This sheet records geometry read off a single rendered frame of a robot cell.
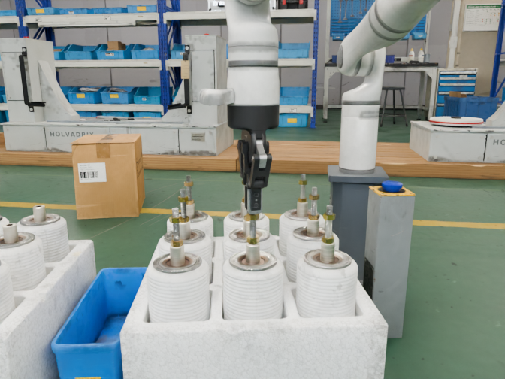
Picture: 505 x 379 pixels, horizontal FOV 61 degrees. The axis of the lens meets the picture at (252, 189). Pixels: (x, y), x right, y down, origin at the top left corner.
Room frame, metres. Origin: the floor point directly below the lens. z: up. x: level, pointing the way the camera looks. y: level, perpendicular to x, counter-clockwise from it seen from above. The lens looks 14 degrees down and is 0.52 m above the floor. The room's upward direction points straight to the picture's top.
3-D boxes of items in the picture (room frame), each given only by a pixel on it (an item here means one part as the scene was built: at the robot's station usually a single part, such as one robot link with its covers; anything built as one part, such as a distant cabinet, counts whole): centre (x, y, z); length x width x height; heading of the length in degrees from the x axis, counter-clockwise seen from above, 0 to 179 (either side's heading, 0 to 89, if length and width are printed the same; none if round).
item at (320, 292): (0.64, -0.12, 0.16); 0.10 x 0.10 x 0.18
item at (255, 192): (0.61, -0.01, 0.37); 0.03 x 0.01 x 0.05; 12
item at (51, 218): (0.84, 0.43, 0.25); 0.08 x 0.08 x 0.01
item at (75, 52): (5.86, 2.14, 0.89); 0.50 x 0.38 x 0.21; 172
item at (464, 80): (5.87, -2.61, 0.34); 0.59 x 0.47 x 0.69; 172
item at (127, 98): (5.80, 1.71, 0.36); 0.50 x 0.38 x 0.21; 172
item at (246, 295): (0.63, 0.00, 0.16); 0.10 x 0.10 x 0.18
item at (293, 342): (0.75, 0.01, 0.09); 0.39 x 0.39 x 0.18; 3
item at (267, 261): (0.63, 0.00, 0.25); 0.08 x 0.08 x 0.01
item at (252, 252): (0.63, 0.00, 0.26); 0.02 x 0.02 x 0.03
